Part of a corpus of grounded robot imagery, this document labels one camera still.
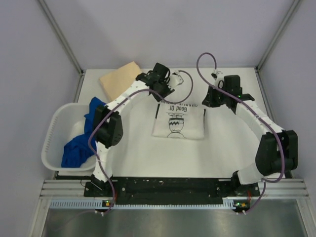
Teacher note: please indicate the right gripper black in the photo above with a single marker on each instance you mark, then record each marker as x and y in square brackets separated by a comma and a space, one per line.
[208, 100]

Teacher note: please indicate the white plastic laundry basket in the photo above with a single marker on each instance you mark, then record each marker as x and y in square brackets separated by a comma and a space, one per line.
[67, 123]

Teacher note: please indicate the white and green t shirt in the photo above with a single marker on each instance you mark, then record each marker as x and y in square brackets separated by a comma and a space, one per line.
[182, 121]

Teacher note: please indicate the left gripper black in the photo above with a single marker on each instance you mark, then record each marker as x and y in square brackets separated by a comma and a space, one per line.
[169, 90]

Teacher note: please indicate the blue t shirt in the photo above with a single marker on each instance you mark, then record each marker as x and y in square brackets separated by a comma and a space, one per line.
[77, 151]

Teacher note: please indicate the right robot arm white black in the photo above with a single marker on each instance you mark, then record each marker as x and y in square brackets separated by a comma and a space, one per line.
[278, 148]

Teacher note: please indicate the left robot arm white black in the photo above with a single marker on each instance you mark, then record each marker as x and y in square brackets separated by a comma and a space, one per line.
[107, 122]

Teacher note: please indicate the grey slotted cable duct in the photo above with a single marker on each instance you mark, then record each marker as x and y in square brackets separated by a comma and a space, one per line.
[101, 204]

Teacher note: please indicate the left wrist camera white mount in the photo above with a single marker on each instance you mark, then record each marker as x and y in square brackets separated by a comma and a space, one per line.
[175, 80]

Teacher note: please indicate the folded beige t shirt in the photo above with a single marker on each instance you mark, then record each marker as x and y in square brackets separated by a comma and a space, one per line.
[119, 80]

